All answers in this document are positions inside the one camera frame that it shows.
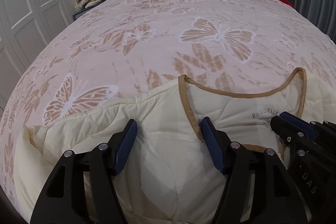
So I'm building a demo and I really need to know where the blue nightstand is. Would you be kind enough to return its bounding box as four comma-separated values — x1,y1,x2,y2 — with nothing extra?
72,4,98,20

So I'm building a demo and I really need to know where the pink butterfly bed quilt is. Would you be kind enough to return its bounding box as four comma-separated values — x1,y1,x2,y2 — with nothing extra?
1,0,335,204

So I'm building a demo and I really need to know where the white wardrobe with red decals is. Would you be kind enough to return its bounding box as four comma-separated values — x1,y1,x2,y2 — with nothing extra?
1,0,75,109

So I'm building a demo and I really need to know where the cream quilted jacket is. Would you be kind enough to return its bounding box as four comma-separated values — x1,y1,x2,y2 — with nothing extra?
14,68,335,223

